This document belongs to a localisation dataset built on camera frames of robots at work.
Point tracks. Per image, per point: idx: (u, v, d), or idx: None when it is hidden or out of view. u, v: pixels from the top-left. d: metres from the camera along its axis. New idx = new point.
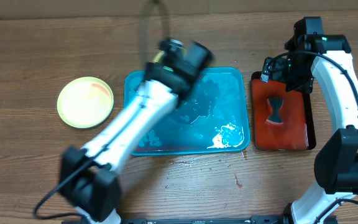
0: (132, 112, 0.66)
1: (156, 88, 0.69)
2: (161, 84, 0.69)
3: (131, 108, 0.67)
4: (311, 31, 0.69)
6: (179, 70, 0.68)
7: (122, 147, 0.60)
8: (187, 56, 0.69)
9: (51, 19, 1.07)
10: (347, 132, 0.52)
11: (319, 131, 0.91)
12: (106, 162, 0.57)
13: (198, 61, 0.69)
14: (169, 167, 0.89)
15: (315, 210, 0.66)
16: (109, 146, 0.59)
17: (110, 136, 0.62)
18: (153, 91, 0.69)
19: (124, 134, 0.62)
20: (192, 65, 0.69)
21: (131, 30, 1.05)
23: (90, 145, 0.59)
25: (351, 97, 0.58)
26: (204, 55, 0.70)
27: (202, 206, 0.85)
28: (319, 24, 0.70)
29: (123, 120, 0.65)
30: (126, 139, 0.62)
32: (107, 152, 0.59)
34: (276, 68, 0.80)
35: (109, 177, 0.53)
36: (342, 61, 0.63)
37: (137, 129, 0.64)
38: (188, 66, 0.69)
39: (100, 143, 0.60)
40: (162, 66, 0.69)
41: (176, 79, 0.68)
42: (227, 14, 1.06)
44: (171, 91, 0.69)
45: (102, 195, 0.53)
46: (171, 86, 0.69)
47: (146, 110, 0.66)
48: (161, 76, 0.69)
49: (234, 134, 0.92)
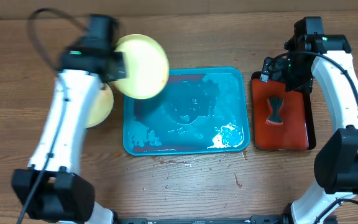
0: (59, 111, 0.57)
1: (73, 76, 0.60)
2: (76, 70, 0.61)
3: (56, 107, 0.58)
4: (312, 31, 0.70)
6: (91, 49, 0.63)
7: (68, 146, 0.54)
8: (91, 32, 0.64)
9: (51, 19, 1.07)
10: (347, 131, 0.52)
11: (319, 131, 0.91)
12: (59, 167, 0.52)
13: (102, 32, 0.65)
14: (169, 167, 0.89)
15: (315, 210, 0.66)
16: (53, 152, 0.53)
17: (50, 143, 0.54)
18: (71, 80, 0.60)
19: (62, 130, 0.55)
20: (98, 38, 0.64)
21: (131, 29, 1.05)
23: (33, 161, 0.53)
25: (351, 97, 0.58)
26: (107, 24, 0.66)
27: (202, 206, 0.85)
28: (319, 24, 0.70)
29: (56, 118, 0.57)
30: (68, 136, 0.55)
32: (54, 158, 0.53)
34: (276, 68, 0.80)
35: (66, 182, 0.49)
36: (342, 61, 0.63)
37: (74, 119, 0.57)
38: (96, 42, 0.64)
39: (43, 154, 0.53)
40: (69, 52, 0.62)
41: (87, 60, 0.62)
42: (227, 14, 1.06)
44: (89, 72, 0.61)
45: (70, 198, 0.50)
46: (86, 68, 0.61)
47: (74, 102, 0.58)
48: (74, 60, 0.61)
49: (234, 134, 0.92)
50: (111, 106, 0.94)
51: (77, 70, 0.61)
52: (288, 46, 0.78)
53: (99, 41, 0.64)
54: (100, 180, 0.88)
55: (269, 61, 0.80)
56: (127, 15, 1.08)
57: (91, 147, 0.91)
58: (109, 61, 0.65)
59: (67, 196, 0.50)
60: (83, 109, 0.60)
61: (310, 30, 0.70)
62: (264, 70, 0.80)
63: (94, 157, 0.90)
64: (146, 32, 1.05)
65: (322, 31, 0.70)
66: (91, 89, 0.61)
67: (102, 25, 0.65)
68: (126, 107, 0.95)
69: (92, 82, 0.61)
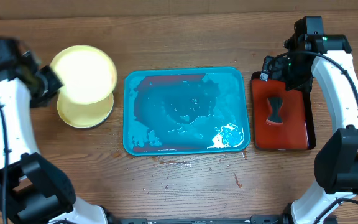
0: None
1: None
2: None
3: None
4: (311, 31, 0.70)
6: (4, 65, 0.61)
7: (20, 139, 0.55)
8: None
9: (50, 19, 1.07)
10: (347, 131, 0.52)
11: (319, 131, 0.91)
12: (20, 155, 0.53)
13: (10, 49, 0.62)
14: (169, 167, 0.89)
15: (314, 210, 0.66)
16: (9, 147, 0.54)
17: (2, 145, 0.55)
18: None
19: (10, 128, 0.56)
20: (7, 57, 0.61)
21: (131, 29, 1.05)
23: None
25: (351, 97, 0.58)
26: (10, 42, 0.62)
27: (202, 206, 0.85)
28: (319, 24, 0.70)
29: None
30: (16, 130, 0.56)
32: (12, 152, 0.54)
34: (276, 67, 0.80)
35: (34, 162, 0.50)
36: (342, 61, 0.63)
37: (16, 116, 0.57)
38: (5, 60, 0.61)
39: (0, 154, 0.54)
40: None
41: (4, 72, 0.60)
42: (227, 14, 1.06)
44: (9, 78, 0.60)
45: (44, 178, 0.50)
46: (6, 77, 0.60)
47: (10, 104, 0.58)
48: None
49: (234, 134, 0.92)
50: (111, 105, 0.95)
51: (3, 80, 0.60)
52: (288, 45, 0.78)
53: (9, 59, 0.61)
54: (100, 180, 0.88)
55: (269, 61, 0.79)
56: (127, 15, 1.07)
57: (90, 147, 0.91)
58: (25, 70, 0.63)
59: (40, 178, 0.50)
60: (22, 107, 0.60)
61: (310, 30, 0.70)
62: (264, 70, 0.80)
63: (94, 157, 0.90)
64: (146, 32, 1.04)
65: (322, 31, 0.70)
66: (18, 90, 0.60)
67: (7, 45, 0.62)
68: (126, 107, 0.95)
69: (17, 86, 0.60)
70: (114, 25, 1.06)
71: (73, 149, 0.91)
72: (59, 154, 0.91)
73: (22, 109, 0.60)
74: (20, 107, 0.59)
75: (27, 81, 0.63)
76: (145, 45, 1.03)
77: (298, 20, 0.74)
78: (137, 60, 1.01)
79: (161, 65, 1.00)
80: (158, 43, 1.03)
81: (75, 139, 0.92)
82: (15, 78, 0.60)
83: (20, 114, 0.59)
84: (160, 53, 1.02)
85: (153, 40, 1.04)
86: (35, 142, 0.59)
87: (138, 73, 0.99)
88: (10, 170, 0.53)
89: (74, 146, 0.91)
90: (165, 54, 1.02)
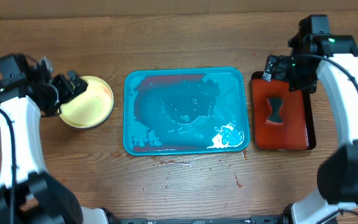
0: (7, 135, 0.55)
1: (12, 104, 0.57)
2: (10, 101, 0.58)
3: (4, 134, 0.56)
4: (316, 31, 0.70)
6: (13, 83, 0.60)
7: (28, 157, 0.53)
8: (12, 71, 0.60)
9: (50, 19, 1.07)
10: (353, 146, 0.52)
11: (320, 131, 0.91)
12: (28, 173, 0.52)
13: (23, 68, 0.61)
14: (169, 167, 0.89)
15: (316, 216, 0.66)
16: (17, 163, 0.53)
17: (9, 163, 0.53)
18: (13, 111, 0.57)
19: (18, 143, 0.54)
20: (18, 74, 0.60)
21: (131, 29, 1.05)
23: (1, 178, 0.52)
25: None
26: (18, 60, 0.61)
27: (202, 206, 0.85)
28: (325, 23, 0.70)
29: (5, 141, 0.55)
30: (25, 149, 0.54)
32: (19, 168, 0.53)
34: (279, 68, 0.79)
35: (42, 183, 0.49)
36: (348, 66, 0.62)
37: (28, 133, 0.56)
38: (17, 79, 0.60)
39: (6, 173, 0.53)
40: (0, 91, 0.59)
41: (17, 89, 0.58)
42: (227, 14, 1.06)
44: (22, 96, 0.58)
45: (53, 198, 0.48)
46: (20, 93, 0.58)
47: (21, 118, 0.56)
48: (0, 98, 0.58)
49: (234, 134, 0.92)
50: (111, 106, 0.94)
51: (12, 98, 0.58)
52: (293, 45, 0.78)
53: (20, 78, 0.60)
54: (100, 180, 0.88)
55: (271, 61, 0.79)
56: (127, 15, 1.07)
57: (91, 147, 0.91)
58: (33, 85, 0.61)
59: (49, 200, 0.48)
60: (32, 122, 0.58)
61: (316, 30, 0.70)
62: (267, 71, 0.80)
63: (94, 157, 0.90)
64: (146, 32, 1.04)
65: (327, 31, 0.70)
66: (30, 107, 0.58)
67: (16, 61, 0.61)
68: (125, 107, 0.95)
69: (28, 104, 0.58)
70: (114, 24, 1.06)
71: (73, 150, 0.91)
72: (59, 154, 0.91)
73: (31, 126, 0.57)
74: (29, 121, 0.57)
75: (37, 100, 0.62)
76: (145, 45, 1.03)
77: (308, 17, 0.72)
78: (137, 60, 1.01)
79: (161, 65, 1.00)
80: (159, 43, 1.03)
81: (75, 139, 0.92)
82: (25, 98, 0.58)
83: (29, 130, 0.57)
84: (160, 53, 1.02)
85: (153, 40, 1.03)
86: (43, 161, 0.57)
87: (138, 73, 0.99)
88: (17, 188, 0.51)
89: (74, 146, 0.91)
90: (165, 54, 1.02)
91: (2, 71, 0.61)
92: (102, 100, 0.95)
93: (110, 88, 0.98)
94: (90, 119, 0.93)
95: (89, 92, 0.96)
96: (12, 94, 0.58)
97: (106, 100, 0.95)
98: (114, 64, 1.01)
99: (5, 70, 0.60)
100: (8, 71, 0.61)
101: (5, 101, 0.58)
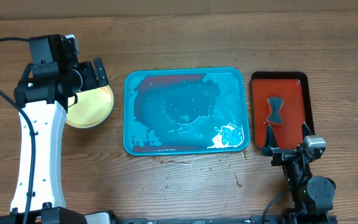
0: (30, 147, 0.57)
1: (36, 108, 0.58)
2: (38, 102, 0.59)
3: (27, 144, 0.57)
4: (322, 193, 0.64)
6: (43, 78, 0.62)
7: (46, 182, 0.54)
8: (45, 58, 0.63)
9: (50, 19, 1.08)
10: None
11: (319, 131, 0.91)
12: (42, 205, 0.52)
13: (53, 55, 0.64)
14: (169, 167, 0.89)
15: None
16: (34, 190, 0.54)
17: (27, 182, 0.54)
18: (36, 115, 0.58)
19: (38, 165, 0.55)
20: (50, 61, 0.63)
21: (131, 29, 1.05)
23: (15, 203, 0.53)
25: None
26: (51, 45, 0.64)
27: (202, 206, 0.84)
28: (324, 188, 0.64)
29: (28, 154, 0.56)
30: (44, 170, 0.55)
32: (35, 196, 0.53)
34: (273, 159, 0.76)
35: (54, 218, 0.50)
36: None
37: (50, 151, 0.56)
38: (46, 66, 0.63)
39: (23, 194, 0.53)
40: (27, 83, 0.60)
41: (45, 82, 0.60)
42: (227, 14, 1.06)
44: (49, 96, 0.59)
45: None
46: (46, 89, 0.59)
47: (46, 129, 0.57)
48: (27, 94, 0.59)
49: (234, 134, 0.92)
50: (111, 106, 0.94)
51: (40, 93, 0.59)
52: (274, 154, 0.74)
53: (50, 64, 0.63)
54: (100, 180, 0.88)
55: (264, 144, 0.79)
56: (127, 15, 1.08)
57: (91, 147, 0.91)
58: (62, 78, 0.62)
59: None
60: (55, 135, 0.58)
61: (312, 191, 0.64)
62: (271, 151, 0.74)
63: (94, 157, 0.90)
64: (146, 32, 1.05)
65: (324, 196, 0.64)
66: (56, 116, 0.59)
67: (49, 45, 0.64)
68: (126, 107, 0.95)
69: (56, 114, 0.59)
70: (114, 25, 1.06)
71: (73, 150, 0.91)
72: None
73: (53, 141, 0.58)
74: (53, 138, 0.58)
75: (63, 96, 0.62)
76: (145, 45, 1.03)
77: (324, 146, 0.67)
78: (137, 60, 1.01)
79: (161, 65, 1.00)
80: (159, 43, 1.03)
81: (75, 139, 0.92)
82: (54, 102, 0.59)
83: (52, 146, 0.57)
84: (160, 53, 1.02)
85: (153, 40, 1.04)
86: (60, 185, 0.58)
87: (138, 73, 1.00)
88: (29, 214, 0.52)
89: (74, 146, 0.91)
90: (165, 54, 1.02)
91: (32, 56, 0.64)
92: (102, 100, 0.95)
93: (110, 88, 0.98)
94: (92, 119, 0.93)
95: (90, 93, 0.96)
96: (40, 86, 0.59)
97: (107, 98, 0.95)
98: (114, 64, 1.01)
99: (36, 59, 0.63)
100: (38, 58, 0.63)
101: (33, 93, 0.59)
